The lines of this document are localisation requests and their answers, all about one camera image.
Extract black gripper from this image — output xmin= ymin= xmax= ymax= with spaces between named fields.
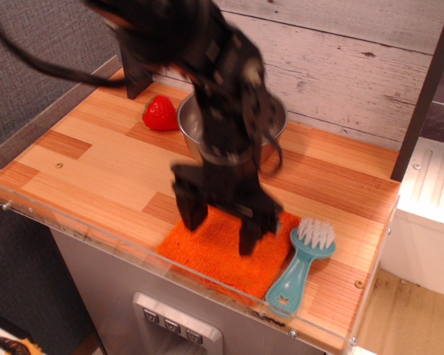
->
xmin=170 ymin=153 xmax=284 ymax=256

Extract orange towel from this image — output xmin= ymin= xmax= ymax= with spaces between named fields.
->
xmin=157 ymin=207 xmax=300 ymax=305

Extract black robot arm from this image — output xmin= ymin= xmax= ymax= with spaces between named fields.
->
xmin=88 ymin=1 xmax=285 ymax=255

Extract blue brush white bristles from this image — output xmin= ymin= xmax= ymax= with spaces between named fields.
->
xmin=265 ymin=218 xmax=336 ymax=317

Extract stainless steel bowl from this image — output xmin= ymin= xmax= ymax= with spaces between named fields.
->
xmin=177 ymin=93 xmax=287 ymax=164

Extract silver dispenser button panel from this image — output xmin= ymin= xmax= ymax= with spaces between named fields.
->
xmin=132 ymin=292 xmax=224 ymax=354

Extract red toy strawberry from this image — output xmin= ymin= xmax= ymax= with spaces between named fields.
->
xmin=143 ymin=95 xmax=179 ymax=131

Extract clear acrylic edge guard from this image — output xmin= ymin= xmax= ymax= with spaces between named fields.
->
xmin=0 ymin=186 xmax=389 ymax=354

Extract dark grey left post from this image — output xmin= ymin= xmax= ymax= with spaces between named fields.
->
xmin=117 ymin=30 xmax=153 ymax=99

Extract dark grey post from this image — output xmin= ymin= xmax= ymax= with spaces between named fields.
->
xmin=390 ymin=25 xmax=444 ymax=182
xmin=117 ymin=30 xmax=153 ymax=99

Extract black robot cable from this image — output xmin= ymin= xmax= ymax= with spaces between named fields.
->
xmin=0 ymin=3 xmax=129 ymax=89

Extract dark grey right post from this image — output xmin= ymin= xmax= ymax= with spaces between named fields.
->
xmin=390 ymin=25 xmax=444 ymax=182

